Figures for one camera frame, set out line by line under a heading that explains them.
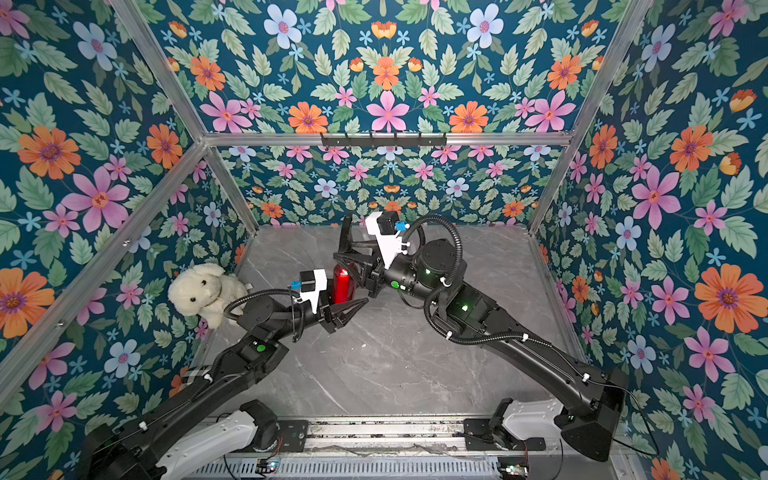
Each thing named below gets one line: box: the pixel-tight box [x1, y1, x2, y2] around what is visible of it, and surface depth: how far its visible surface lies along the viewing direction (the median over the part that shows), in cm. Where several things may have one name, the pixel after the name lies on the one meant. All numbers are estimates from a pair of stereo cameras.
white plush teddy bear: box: [168, 263, 247, 329], surface depth 84 cm
